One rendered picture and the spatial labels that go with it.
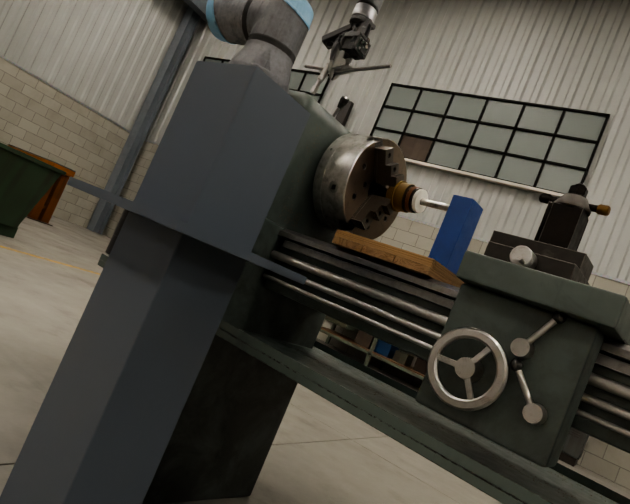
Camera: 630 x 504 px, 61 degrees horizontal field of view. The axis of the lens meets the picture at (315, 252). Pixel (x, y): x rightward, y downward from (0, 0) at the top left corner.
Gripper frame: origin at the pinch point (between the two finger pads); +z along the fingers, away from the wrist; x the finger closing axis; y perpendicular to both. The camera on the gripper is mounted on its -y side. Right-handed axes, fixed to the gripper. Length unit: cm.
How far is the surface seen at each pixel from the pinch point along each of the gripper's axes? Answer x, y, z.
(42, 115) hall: 317, -1017, -74
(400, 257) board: -4, 52, 51
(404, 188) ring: 9.4, 36.4, 28.7
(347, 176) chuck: -2.1, 24.8, 32.7
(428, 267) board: -4, 60, 51
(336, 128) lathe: 2.0, 9.7, 16.8
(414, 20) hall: 600, -474, -501
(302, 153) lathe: -7.0, 9.8, 30.3
